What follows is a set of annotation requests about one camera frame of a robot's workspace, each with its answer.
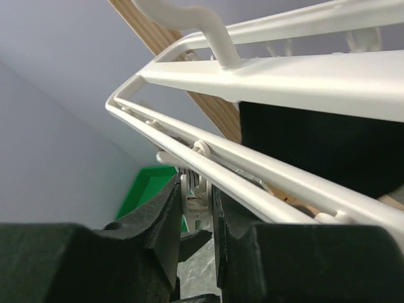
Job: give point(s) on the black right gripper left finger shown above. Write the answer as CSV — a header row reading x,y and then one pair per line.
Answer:
x,y
156,224

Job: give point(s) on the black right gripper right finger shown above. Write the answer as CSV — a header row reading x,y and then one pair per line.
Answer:
x,y
237,255

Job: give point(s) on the white end hanger clip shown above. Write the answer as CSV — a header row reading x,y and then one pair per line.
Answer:
x,y
196,193

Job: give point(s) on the striped grey boxer underwear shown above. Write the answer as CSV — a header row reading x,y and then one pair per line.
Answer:
x,y
240,185

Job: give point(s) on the white clip hanger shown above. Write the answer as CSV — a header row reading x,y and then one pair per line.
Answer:
x,y
252,110

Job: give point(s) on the black hanging underwear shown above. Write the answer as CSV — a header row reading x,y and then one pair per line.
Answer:
x,y
364,155

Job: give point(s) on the green plastic tray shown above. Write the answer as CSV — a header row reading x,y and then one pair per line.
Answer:
x,y
147,184

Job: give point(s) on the wooden clothes rack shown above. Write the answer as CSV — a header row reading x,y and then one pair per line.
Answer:
x,y
205,79

